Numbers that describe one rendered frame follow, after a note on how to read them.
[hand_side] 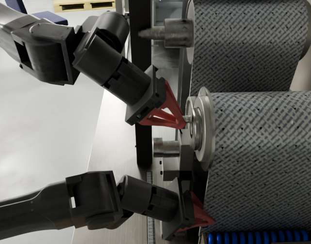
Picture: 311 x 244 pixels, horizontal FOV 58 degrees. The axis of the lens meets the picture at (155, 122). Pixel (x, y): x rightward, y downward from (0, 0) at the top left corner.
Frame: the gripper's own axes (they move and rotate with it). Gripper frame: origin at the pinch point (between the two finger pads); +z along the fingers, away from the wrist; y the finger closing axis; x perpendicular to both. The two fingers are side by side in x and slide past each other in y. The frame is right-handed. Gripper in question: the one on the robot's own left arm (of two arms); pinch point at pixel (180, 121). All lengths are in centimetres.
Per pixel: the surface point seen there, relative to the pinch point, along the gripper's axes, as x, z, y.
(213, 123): 5.6, 0.9, 5.2
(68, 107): -158, 20, -196
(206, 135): 3.2, 2.0, 5.0
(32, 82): -194, -20, -249
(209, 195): -5.3, 12.0, 6.5
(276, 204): 1.0, 23.9, 6.1
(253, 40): 16.3, 7.5, -18.1
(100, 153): -43, 8, -31
